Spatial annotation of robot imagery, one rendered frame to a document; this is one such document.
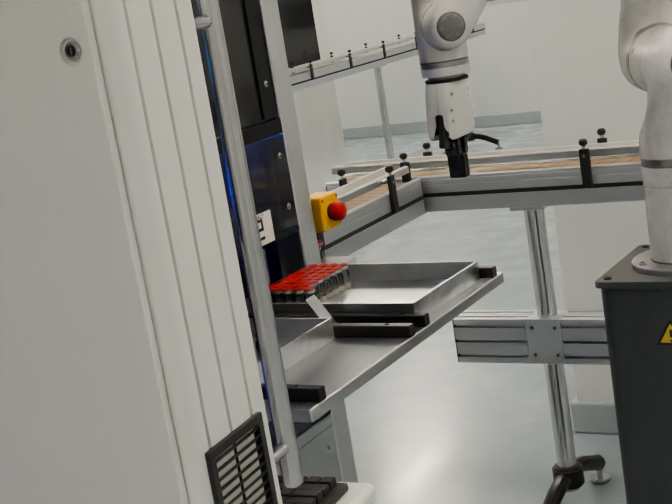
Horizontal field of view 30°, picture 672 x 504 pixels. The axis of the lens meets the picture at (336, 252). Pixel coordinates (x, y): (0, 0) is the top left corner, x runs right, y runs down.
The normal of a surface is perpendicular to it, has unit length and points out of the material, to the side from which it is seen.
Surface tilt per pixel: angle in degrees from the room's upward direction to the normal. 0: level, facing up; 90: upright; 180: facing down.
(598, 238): 90
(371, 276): 90
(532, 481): 0
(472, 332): 90
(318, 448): 90
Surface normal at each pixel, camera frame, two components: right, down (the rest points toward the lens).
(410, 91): -0.50, 0.26
